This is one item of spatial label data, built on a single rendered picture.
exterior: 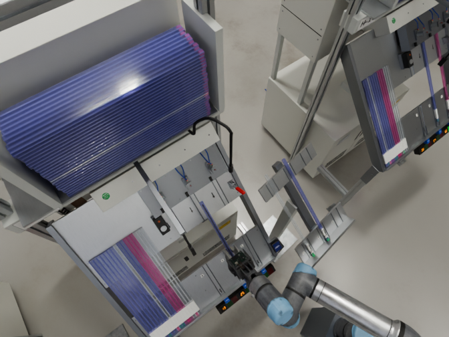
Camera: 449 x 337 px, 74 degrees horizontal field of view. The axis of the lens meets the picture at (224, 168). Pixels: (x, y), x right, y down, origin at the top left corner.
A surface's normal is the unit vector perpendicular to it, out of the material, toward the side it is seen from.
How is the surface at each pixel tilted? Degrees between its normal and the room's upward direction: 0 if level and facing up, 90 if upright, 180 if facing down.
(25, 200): 0
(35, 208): 0
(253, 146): 0
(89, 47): 90
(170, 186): 44
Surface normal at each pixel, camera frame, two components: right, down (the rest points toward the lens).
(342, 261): -0.01, -0.44
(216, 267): 0.40, 0.19
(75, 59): 0.58, 0.73
